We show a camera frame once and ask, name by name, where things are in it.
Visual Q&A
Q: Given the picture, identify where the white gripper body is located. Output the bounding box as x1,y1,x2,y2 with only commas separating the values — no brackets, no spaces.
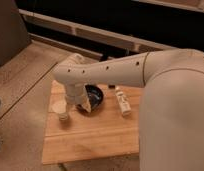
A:
64,84,89,106

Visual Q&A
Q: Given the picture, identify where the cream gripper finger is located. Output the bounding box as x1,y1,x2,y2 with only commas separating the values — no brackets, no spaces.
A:
77,102,91,113

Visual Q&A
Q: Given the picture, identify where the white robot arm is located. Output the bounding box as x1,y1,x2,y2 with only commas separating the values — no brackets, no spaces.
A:
54,49,204,171

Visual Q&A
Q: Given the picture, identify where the dark ceramic bowl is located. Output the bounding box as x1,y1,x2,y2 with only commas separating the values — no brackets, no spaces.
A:
85,85,104,113

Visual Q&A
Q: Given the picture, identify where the white paper cup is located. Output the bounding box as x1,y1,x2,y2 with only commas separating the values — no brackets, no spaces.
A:
52,100,69,120

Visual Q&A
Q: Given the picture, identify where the black rectangular block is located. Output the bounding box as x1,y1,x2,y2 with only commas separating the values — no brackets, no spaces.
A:
108,85,115,89

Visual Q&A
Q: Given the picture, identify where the wooden board table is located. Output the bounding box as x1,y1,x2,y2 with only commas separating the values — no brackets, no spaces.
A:
42,81,142,164

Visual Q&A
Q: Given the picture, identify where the white bottle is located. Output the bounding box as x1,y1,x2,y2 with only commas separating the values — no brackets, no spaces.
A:
115,87,131,116

